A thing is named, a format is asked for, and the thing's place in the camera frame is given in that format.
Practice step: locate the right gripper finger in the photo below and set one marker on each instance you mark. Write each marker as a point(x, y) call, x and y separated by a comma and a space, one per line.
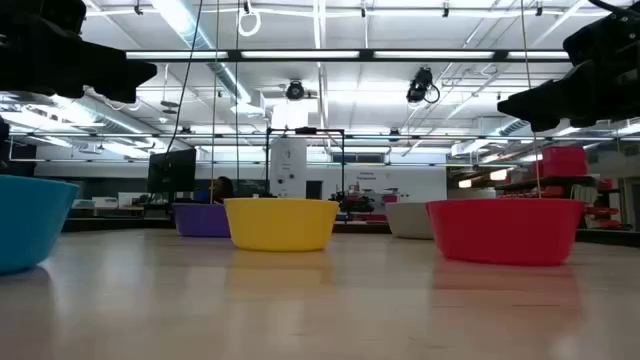
point(550, 105)
point(615, 92)

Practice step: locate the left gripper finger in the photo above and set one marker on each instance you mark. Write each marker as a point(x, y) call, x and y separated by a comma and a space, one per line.
point(120, 75)
point(40, 72)

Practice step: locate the red plastic bowl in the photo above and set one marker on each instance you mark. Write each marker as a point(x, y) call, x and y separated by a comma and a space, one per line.
point(505, 232)

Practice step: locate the blue plastic bowl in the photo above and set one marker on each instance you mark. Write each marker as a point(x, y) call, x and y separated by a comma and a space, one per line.
point(30, 225)

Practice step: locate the purple plastic bowl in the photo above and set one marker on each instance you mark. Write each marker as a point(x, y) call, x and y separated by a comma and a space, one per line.
point(200, 220)

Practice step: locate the yellow plastic bowl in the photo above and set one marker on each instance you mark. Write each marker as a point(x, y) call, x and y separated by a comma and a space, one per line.
point(280, 225)

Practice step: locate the storage shelf with red bins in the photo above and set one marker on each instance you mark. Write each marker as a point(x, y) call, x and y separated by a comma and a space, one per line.
point(550, 184)

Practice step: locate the red storage bin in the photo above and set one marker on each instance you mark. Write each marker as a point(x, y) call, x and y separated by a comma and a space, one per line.
point(564, 161)

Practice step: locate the black computer monitor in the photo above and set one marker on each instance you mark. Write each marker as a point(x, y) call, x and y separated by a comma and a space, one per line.
point(171, 171)

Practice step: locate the person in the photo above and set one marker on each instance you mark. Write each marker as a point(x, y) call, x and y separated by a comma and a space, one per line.
point(223, 189)

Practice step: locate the blue bowl with metal rim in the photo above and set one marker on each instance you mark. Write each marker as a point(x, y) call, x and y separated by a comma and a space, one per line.
point(407, 220)

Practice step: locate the overhead LED light bar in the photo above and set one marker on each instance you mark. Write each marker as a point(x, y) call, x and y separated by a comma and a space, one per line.
point(367, 55)

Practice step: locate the distant robot on table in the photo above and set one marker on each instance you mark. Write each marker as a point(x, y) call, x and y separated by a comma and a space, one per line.
point(352, 202)

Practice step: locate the round black hanging camera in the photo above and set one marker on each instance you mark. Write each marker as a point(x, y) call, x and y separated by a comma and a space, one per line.
point(295, 90)

